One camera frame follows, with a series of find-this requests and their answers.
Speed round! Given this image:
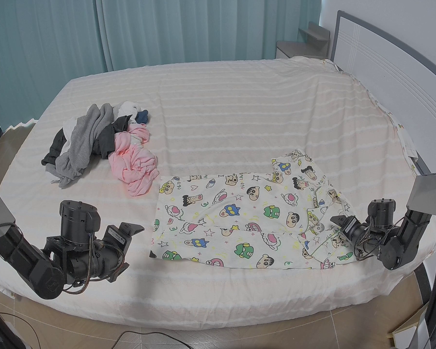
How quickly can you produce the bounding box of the black cable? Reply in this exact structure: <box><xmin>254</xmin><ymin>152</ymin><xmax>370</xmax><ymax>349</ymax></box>
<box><xmin>114</xmin><ymin>327</ymin><xmax>195</xmax><ymax>349</ymax></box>

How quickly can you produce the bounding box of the white printed pyjama top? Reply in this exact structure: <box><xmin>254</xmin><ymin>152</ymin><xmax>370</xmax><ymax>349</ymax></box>
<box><xmin>149</xmin><ymin>149</ymin><xmax>353</xmax><ymax>271</ymax></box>

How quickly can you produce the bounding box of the bed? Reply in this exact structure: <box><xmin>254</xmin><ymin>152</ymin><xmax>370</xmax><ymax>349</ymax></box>
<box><xmin>0</xmin><ymin>9</ymin><xmax>436</xmax><ymax>332</ymax></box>

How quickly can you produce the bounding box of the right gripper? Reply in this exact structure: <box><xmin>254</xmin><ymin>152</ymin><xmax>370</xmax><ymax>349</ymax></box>
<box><xmin>330</xmin><ymin>214</ymin><xmax>369</xmax><ymax>250</ymax></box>

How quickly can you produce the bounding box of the grey bedside table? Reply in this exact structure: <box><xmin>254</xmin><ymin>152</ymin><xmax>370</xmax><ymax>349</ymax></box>
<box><xmin>276</xmin><ymin>22</ymin><xmax>330</xmax><ymax>59</ymax></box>

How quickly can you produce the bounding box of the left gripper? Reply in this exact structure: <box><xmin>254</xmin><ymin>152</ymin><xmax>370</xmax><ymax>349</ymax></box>
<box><xmin>102</xmin><ymin>222</ymin><xmax>145</xmax><ymax>255</ymax></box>

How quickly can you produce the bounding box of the black garment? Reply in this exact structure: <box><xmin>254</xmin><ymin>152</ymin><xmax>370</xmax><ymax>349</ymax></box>
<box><xmin>41</xmin><ymin>116</ymin><xmax>129</xmax><ymax>166</ymax></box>

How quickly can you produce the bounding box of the grey garment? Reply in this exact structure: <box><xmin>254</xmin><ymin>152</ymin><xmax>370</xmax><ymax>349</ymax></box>
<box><xmin>51</xmin><ymin>104</ymin><xmax>118</xmax><ymax>189</ymax></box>

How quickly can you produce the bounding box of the white garment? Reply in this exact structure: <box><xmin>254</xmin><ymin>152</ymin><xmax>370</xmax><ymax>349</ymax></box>
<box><xmin>117</xmin><ymin>101</ymin><xmax>143</xmax><ymax>126</ymax></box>

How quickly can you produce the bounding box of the pink garment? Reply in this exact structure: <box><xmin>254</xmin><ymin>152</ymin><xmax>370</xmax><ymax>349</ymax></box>
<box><xmin>108</xmin><ymin>124</ymin><xmax>160</xmax><ymax>197</ymax></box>

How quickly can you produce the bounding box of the blue-green curtain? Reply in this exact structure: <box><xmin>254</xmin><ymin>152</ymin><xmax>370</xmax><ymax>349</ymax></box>
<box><xmin>0</xmin><ymin>0</ymin><xmax>113</xmax><ymax>132</ymax></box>
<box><xmin>94</xmin><ymin>0</ymin><xmax>324</xmax><ymax>73</ymax></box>

